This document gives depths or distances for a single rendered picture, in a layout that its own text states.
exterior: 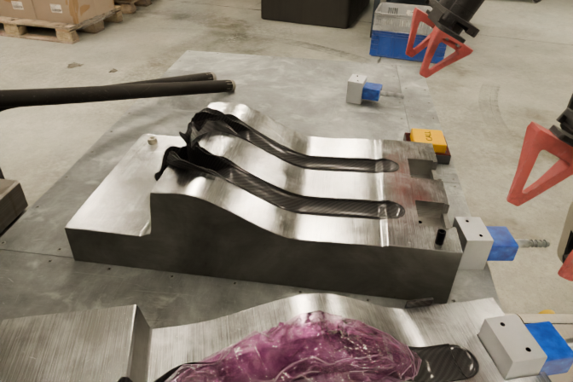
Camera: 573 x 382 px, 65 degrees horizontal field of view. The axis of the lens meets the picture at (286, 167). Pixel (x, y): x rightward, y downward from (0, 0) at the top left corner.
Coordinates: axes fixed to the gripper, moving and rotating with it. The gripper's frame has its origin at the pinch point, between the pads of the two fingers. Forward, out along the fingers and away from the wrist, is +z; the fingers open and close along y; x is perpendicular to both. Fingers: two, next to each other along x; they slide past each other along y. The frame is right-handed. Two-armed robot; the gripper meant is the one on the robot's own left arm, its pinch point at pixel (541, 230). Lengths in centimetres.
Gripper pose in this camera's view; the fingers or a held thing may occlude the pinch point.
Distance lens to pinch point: 45.7
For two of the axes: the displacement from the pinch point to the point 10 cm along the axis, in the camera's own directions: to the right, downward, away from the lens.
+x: 8.8, 4.0, 2.6
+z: -4.7, 7.4, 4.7
